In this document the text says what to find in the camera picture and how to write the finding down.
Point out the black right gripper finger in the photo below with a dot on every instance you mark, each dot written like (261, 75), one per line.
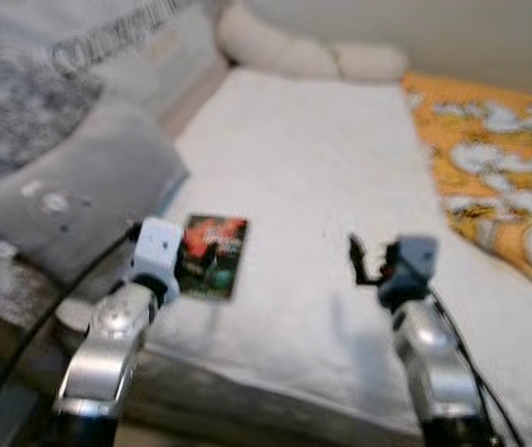
(359, 261)

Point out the dark green red book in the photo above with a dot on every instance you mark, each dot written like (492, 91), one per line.
(214, 256)

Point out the grey little bear pillow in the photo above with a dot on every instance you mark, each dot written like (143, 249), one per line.
(79, 196)

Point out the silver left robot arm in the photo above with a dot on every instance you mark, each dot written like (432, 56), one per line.
(102, 345)

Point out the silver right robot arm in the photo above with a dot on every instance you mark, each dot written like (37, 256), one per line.
(433, 363)

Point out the white quilted mattress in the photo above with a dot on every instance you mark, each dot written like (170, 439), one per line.
(321, 149)

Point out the orange cartoon print blanket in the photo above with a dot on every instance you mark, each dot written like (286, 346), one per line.
(489, 140)

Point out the grey bed base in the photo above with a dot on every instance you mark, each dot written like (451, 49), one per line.
(247, 410)

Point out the cream knotted bolster pillow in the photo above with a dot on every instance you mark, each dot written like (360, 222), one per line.
(284, 51)

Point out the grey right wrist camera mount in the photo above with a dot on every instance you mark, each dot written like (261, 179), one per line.
(415, 256)

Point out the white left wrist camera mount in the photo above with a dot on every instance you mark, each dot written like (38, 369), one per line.
(158, 247)

